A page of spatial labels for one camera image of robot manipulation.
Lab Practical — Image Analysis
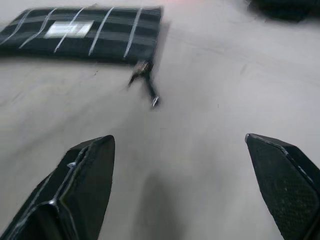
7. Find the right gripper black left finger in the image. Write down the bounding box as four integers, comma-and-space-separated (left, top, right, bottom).
0, 134, 116, 240

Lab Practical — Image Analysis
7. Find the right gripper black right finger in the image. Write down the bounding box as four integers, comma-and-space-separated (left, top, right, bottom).
245, 133, 320, 240

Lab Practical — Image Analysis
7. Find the black plaid fabric pencil case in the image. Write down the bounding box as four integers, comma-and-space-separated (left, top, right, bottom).
0, 5, 165, 108

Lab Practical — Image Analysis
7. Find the black blurred object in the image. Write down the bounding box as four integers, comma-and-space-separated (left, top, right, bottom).
249, 0, 320, 23

